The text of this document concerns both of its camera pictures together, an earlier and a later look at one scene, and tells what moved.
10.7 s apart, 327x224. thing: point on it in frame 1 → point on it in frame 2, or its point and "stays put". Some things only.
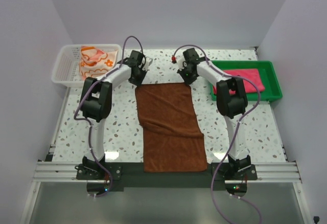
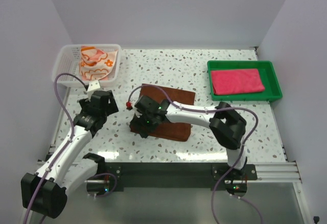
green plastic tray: [272, 91] stays put
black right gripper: [189, 81] → [138, 121]
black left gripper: [139, 82] → [112, 108]
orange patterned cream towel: [95, 63] stays put
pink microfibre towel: [252, 74] stays put
